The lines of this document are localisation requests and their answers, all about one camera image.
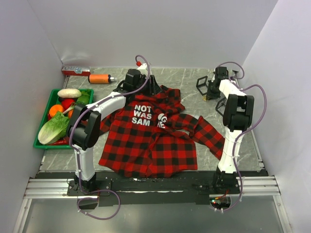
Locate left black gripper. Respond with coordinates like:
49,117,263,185
134,75,162,97

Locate red black plaid shirt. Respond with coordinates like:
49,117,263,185
99,86,225,178

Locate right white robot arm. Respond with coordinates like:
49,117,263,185
206,65,255,194

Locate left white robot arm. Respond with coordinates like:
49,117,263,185
66,64,161,195

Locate black case with gold brooch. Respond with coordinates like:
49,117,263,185
196,76,208,96

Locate black case with orange brooch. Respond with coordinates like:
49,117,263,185
215,97,227,117

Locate orange cylindrical bottle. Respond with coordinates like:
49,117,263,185
88,74,117,84

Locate toy green pepper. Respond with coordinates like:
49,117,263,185
76,95,90,105

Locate toy orange pumpkin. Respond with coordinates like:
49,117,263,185
68,110,73,118

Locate toy white radish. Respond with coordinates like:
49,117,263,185
57,88,82,99

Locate toy red tomato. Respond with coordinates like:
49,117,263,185
61,99,75,110

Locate red rectangular box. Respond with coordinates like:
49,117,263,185
61,66,91,76

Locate toy orange fruit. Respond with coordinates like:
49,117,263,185
49,104,65,117

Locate toy red chili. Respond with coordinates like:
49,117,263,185
50,139,69,146

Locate toy napa cabbage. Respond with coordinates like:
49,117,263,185
37,112,70,145

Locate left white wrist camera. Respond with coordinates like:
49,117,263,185
136,61,148,72

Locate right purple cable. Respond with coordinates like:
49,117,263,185
213,61,268,212

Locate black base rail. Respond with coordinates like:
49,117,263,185
67,171,240,207

